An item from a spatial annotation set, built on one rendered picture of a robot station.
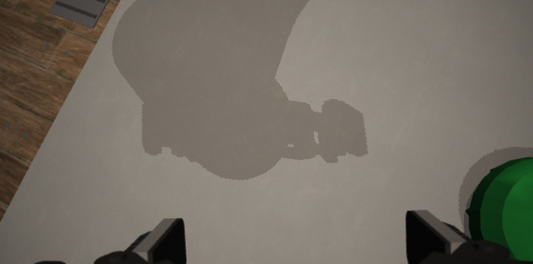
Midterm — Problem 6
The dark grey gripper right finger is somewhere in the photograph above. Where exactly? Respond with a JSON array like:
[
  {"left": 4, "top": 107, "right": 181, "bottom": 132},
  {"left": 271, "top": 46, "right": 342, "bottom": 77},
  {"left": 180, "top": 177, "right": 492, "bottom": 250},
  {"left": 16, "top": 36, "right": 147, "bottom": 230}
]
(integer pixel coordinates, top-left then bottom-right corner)
[{"left": 406, "top": 210, "right": 533, "bottom": 264}]

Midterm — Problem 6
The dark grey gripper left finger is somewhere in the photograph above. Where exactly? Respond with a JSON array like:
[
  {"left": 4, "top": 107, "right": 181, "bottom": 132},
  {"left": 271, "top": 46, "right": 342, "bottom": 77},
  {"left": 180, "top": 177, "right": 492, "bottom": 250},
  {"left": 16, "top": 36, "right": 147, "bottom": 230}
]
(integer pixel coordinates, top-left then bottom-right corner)
[{"left": 93, "top": 218, "right": 187, "bottom": 264}]

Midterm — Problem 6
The green dome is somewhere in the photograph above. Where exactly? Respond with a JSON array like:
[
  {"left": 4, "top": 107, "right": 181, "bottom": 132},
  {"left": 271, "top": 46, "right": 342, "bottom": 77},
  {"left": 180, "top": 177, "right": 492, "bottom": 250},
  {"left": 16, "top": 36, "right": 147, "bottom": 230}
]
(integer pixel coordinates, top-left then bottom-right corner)
[{"left": 466, "top": 157, "right": 533, "bottom": 262}]

